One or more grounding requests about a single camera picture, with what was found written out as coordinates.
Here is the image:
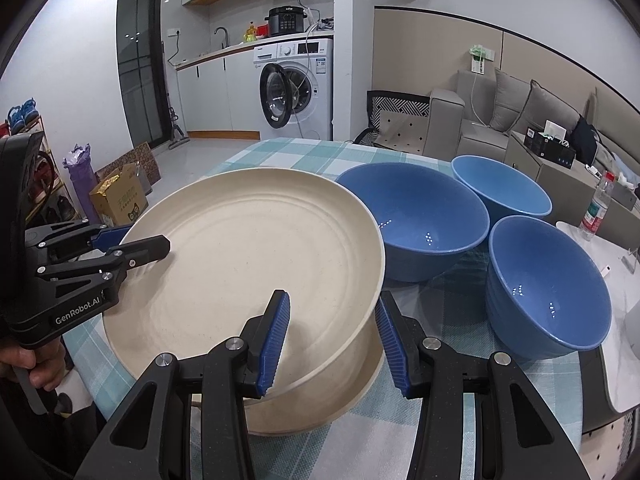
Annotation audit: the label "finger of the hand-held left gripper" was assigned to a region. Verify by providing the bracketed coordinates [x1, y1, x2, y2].
[25, 222, 133, 261]
[37, 235, 171, 286]

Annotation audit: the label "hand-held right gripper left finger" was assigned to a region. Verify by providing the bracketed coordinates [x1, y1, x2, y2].
[75, 289, 292, 480]

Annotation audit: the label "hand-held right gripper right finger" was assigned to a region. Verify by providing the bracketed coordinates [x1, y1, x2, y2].
[375, 294, 593, 480]

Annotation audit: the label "beige plate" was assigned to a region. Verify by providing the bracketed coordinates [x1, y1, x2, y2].
[102, 169, 386, 411]
[192, 345, 386, 436]

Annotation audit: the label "blue bowl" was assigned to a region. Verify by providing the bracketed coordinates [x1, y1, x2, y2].
[485, 215, 613, 361]
[451, 155, 553, 231]
[335, 162, 491, 283]

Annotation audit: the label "person's left hand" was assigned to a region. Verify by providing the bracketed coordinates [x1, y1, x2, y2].
[0, 340, 68, 391]

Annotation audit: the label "purple bag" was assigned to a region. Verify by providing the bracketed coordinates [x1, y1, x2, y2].
[62, 143, 101, 226]

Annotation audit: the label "wooden shoe rack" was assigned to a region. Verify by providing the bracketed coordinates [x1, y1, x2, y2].
[0, 115, 68, 231]

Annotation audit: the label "grey floor mop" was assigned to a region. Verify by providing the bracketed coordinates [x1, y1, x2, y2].
[167, 107, 190, 151]

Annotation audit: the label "blue shoes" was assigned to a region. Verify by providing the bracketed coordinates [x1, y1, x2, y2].
[7, 99, 40, 131]

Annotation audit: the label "teal checked tablecloth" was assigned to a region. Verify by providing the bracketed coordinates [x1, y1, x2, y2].
[65, 139, 586, 480]

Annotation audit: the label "white lower kitchen cabinets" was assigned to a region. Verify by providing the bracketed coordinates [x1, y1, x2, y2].
[176, 46, 261, 133]

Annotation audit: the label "black glass door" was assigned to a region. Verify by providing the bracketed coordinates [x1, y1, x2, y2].
[116, 0, 168, 148]

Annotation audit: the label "white marble side table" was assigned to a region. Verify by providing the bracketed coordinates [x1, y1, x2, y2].
[556, 220, 640, 416]

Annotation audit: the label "grey sofa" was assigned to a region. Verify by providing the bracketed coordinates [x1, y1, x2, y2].
[422, 67, 640, 181]

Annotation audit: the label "white washing machine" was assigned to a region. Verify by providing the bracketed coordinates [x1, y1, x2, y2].
[252, 37, 335, 141]

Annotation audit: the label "grey side cabinet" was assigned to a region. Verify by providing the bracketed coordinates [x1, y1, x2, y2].
[502, 130, 640, 211]

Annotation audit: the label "clear water bottle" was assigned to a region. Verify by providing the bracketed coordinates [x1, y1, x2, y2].
[579, 171, 617, 241]

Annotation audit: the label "black box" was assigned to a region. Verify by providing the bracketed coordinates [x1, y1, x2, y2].
[524, 127, 576, 167]

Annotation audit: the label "black pressure cooker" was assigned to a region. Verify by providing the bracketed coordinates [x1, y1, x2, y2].
[264, 6, 307, 37]

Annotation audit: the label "grey cushion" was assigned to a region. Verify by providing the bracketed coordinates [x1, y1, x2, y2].
[517, 80, 581, 136]
[490, 67, 531, 133]

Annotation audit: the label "black garment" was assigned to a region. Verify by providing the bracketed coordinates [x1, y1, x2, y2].
[570, 116, 598, 165]

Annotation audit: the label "wall socket with green charger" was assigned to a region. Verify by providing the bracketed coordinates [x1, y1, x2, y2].
[469, 45, 493, 73]

